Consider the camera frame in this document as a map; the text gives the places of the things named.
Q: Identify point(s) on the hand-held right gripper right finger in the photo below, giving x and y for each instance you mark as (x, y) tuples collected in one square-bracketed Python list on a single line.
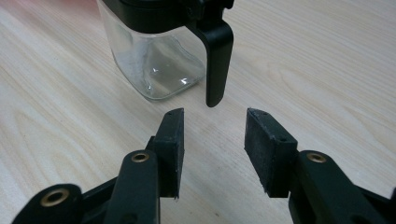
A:
[(267, 155)]

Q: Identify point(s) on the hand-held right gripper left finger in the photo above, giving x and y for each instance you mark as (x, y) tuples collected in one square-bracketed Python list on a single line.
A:
[(169, 149)]

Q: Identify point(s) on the small white box device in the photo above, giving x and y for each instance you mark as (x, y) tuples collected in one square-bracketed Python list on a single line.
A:
[(155, 62)]

